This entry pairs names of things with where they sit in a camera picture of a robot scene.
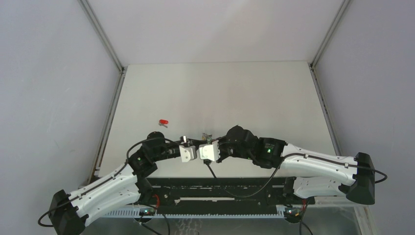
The red capped key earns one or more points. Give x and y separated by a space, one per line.
163 123

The right aluminium frame post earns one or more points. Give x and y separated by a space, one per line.
319 69

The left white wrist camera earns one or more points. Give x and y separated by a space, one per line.
187 150

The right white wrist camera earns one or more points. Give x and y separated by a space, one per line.
209 151

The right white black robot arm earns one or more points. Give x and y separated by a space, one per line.
315 174

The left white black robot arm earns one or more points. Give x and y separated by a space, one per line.
70 213

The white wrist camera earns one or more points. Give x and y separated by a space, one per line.
187 150
209 151

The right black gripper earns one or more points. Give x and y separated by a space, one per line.
222 157

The white slotted cable duct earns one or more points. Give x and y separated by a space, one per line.
146 212

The left aluminium frame post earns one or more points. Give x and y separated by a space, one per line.
105 41

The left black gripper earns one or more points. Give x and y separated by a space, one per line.
191 142

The aluminium frame post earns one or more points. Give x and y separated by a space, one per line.
105 41
319 69

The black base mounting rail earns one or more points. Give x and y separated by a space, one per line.
224 194

